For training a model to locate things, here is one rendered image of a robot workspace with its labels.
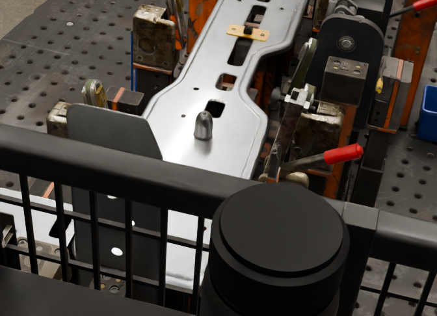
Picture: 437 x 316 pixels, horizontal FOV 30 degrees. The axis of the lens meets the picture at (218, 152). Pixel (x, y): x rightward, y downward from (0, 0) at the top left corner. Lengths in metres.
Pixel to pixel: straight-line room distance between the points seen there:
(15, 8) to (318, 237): 3.33
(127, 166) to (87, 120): 0.41
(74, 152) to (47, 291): 0.12
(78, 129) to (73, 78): 1.11
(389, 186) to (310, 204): 1.41
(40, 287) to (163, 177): 0.15
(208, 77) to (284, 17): 0.28
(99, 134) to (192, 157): 0.45
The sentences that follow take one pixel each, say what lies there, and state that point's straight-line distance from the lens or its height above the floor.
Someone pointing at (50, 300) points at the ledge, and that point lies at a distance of 0.61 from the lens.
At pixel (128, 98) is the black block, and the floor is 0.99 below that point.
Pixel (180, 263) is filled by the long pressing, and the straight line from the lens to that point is 1.20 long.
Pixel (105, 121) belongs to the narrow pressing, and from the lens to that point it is 0.92.
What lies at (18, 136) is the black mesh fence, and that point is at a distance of 0.55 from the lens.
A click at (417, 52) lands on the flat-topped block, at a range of 1.86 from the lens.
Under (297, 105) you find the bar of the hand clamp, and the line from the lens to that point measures 1.15.
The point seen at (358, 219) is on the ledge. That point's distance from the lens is 0.50.
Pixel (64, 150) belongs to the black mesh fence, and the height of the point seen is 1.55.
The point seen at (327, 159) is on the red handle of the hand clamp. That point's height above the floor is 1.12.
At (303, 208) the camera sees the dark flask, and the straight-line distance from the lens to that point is 0.42.
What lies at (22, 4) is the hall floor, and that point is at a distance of 3.72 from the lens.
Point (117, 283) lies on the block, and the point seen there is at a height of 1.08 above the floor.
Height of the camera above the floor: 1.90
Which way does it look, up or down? 41 degrees down
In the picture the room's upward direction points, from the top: 5 degrees clockwise
